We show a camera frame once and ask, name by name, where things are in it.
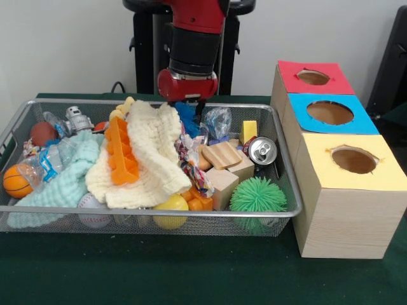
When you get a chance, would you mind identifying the silver toy robot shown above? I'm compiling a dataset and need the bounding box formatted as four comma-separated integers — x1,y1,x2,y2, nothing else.
62,105,95,133

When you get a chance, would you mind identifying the silver soda can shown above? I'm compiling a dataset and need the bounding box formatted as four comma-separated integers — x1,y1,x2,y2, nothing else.
247,136,278,166

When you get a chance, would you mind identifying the ridged wooden soap dish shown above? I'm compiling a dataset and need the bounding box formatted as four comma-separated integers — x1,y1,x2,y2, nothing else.
200,141,243,170

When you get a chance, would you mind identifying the shallow wire mesh bin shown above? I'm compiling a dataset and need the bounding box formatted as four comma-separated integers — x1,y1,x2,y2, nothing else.
0,98,302,238

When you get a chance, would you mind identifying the plain wooden cube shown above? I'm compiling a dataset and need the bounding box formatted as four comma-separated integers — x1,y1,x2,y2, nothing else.
205,167,240,211

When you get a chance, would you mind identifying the blue spiky ball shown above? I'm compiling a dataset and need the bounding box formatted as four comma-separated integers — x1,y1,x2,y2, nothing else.
174,102,201,138

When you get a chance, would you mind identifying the small orange basketball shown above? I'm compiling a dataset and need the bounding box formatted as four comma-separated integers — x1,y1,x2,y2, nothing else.
2,165,34,200

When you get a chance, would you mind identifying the orange plastic compartment tray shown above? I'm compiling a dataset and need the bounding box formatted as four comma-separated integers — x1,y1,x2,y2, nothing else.
104,116,141,185

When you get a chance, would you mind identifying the dark green table cloth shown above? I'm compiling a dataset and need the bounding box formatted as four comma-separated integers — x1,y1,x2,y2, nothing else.
0,91,407,305

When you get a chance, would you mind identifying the wooden box with three holes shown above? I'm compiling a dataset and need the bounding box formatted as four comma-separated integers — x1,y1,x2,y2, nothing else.
270,60,407,260

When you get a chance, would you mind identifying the large green spiky ball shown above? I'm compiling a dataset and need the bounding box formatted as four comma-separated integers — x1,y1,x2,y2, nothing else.
229,177,288,234

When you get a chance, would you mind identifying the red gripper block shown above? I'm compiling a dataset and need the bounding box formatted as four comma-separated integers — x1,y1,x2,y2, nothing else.
157,68,219,126

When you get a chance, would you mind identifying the cream waffle cloth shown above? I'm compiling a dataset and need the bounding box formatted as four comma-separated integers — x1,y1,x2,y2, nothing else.
85,100,193,210

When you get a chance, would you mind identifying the mint green knitted cloth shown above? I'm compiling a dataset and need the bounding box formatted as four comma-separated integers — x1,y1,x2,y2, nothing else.
6,130,106,229

